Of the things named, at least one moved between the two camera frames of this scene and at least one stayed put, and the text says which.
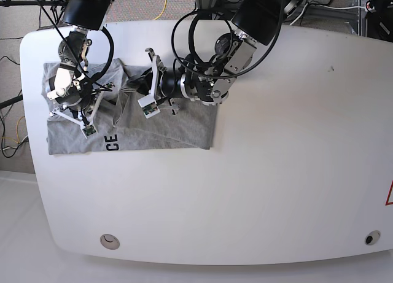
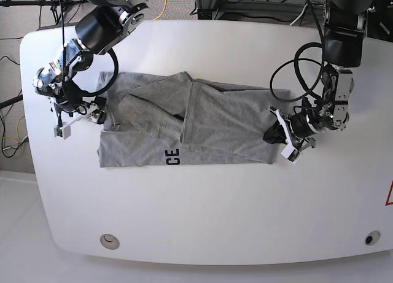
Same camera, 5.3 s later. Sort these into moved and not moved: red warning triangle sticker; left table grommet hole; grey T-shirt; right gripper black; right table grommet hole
Moved: right gripper black; grey T-shirt
Not moved: red warning triangle sticker; right table grommet hole; left table grommet hole
